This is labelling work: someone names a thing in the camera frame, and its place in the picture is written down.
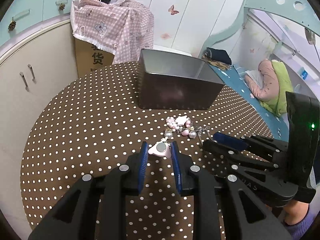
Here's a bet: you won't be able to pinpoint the teal bunk bed frame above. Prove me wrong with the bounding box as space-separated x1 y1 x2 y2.
199 0 319 57

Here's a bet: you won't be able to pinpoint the pink charm keychain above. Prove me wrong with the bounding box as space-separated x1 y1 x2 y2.
148 115 212 158

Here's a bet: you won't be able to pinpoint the pink and green quilt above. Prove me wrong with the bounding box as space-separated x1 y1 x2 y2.
244 60 293 117

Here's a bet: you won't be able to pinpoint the teal drawer unit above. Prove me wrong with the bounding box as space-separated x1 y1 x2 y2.
1 0 72 44

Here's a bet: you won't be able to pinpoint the dark metal tin box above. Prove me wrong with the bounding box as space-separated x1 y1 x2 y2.
137 49 225 110

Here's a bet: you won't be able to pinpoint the folded dark clothes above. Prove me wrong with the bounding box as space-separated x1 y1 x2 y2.
201 48 232 70

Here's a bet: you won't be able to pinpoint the pink checkered cloth cover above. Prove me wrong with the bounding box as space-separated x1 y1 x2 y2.
70 0 154 64

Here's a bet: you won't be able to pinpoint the person's right hand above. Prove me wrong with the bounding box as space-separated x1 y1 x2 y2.
284 200 309 225

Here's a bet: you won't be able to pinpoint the blue patterned mattress sheet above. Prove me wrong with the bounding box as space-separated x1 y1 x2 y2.
193 66 289 141

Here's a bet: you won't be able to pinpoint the brown polka dot tablecloth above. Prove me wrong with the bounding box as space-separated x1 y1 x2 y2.
20 62 272 239

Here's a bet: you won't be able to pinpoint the cardboard box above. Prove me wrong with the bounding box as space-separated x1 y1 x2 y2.
74 38 114 77

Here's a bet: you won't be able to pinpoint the white pillow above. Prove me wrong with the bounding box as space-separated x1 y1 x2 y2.
245 70 263 88

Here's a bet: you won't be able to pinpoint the cream low cabinet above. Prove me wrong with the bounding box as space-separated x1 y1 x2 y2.
1 20 78 237

